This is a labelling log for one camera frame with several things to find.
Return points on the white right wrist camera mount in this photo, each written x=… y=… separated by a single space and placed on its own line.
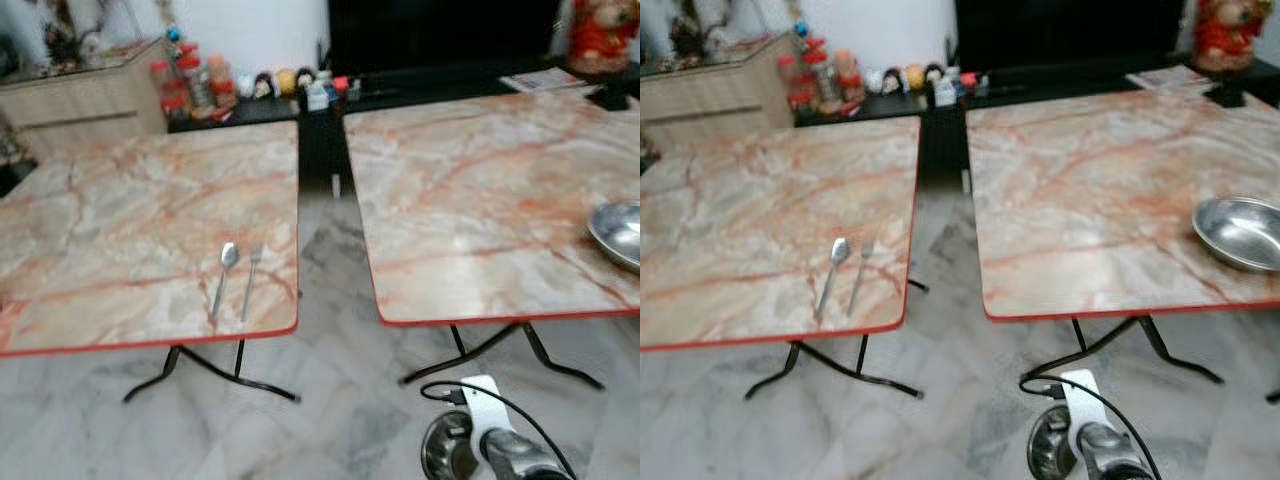
x=488 y=405
x=1080 y=400

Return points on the light wooden cabinet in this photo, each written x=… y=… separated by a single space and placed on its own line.
x=80 y=110
x=710 y=105

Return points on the black-haired doll figurine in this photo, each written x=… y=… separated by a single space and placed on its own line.
x=265 y=85
x=935 y=75
x=307 y=80
x=893 y=81

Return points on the steel fork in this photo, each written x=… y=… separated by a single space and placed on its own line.
x=255 y=258
x=866 y=252

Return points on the yellow doll figurine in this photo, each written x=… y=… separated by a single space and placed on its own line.
x=287 y=82
x=915 y=77

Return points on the printed newspaper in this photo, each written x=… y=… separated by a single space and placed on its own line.
x=538 y=80
x=1168 y=77

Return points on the orange-filled jar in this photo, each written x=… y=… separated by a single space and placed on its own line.
x=220 y=82
x=849 y=76

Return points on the blue ball ornament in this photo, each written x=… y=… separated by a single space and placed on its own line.
x=173 y=35
x=802 y=30

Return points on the dark ornamental figurine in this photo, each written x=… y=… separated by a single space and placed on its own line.
x=70 y=40
x=700 y=35

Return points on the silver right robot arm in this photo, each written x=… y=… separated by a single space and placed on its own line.
x=1105 y=455
x=520 y=460

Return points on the small white box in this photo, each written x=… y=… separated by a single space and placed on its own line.
x=945 y=93
x=318 y=97

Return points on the black television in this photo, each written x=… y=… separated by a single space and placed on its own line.
x=440 y=35
x=1070 y=30

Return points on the large steel bowl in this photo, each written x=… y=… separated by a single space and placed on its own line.
x=1240 y=235
x=620 y=235

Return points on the small white figurine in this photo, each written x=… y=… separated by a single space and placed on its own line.
x=876 y=83
x=246 y=87

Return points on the tall clear jar red lid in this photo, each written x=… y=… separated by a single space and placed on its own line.
x=821 y=78
x=195 y=85

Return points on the marble-top folding table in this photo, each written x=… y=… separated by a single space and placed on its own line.
x=480 y=190
x=770 y=215
x=1090 y=190
x=140 y=220

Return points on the large red figurine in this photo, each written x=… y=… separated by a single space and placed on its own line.
x=603 y=35
x=1228 y=32

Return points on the steel spoon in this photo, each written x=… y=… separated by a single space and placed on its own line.
x=839 y=251
x=229 y=255

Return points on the black low console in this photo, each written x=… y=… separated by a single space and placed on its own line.
x=320 y=140
x=940 y=140

